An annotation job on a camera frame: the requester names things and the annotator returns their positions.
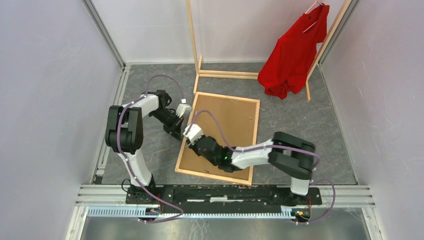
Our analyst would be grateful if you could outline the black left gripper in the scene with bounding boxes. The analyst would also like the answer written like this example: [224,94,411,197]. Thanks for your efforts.
[149,109,185,142]

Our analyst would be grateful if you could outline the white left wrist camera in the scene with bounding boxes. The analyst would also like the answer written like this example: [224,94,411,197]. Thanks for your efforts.
[175,98,192,118]

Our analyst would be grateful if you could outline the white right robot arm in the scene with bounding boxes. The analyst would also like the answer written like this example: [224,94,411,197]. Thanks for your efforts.
[184,131,318,204]

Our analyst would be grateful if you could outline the red t-shirt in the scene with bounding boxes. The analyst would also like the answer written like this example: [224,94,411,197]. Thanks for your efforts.
[257,3,330,100]

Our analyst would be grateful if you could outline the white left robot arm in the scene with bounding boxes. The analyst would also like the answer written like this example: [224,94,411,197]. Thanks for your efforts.
[105,90,192,204]

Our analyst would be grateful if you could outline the white slotted cable duct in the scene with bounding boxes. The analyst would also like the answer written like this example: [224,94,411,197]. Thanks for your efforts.
[86,206,294,220]

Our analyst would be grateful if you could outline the wooden clothes rack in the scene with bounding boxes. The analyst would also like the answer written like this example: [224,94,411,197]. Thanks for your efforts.
[185,0,354,102]

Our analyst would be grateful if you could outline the light wooden picture frame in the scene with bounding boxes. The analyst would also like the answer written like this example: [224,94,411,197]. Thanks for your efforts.
[174,91,261,186]

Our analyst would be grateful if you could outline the brown backing board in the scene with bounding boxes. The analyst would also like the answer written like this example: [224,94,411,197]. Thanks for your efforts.
[178,95,258,182]

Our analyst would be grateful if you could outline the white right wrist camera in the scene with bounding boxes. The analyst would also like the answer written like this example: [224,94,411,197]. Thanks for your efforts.
[183,123,204,145]

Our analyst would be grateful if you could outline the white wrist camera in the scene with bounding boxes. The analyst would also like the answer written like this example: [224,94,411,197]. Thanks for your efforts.
[175,98,192,118]
[183,123,204,145]

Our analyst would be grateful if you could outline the pink clothes hanger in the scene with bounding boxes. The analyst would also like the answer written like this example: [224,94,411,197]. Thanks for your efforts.
[303,0,327,34]

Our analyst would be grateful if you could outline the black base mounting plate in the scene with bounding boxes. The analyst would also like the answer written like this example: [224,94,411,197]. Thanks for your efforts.
[124,184,323,214]

